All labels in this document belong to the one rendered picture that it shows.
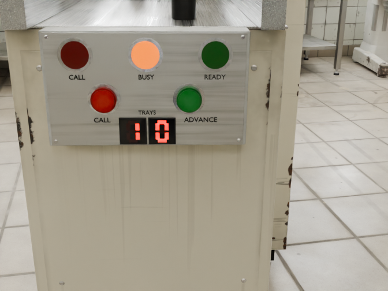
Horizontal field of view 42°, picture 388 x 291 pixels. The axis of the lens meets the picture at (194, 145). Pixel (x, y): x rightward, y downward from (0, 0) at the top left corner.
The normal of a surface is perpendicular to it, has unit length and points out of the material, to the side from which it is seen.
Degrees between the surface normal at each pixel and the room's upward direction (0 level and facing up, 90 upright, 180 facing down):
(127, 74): 90
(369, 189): 0
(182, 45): 90
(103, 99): 90
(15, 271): 0
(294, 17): 90
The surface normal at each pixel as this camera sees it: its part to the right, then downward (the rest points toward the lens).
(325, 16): 0.20, 0.35
